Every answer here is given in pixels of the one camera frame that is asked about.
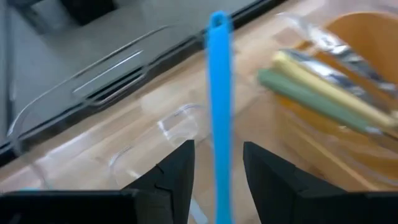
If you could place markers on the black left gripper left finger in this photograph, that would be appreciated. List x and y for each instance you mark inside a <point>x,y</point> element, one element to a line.
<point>161,199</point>

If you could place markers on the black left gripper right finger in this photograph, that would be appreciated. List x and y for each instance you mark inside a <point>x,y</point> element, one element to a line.
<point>295,202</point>

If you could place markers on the cream and green utensils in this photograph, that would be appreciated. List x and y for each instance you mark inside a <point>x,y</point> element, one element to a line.
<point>326,90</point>

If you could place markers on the clear plastic bin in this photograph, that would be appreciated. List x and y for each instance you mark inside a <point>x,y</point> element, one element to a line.
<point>174,124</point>

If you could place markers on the yellow plastic bin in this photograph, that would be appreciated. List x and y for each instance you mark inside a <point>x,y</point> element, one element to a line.
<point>373,40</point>

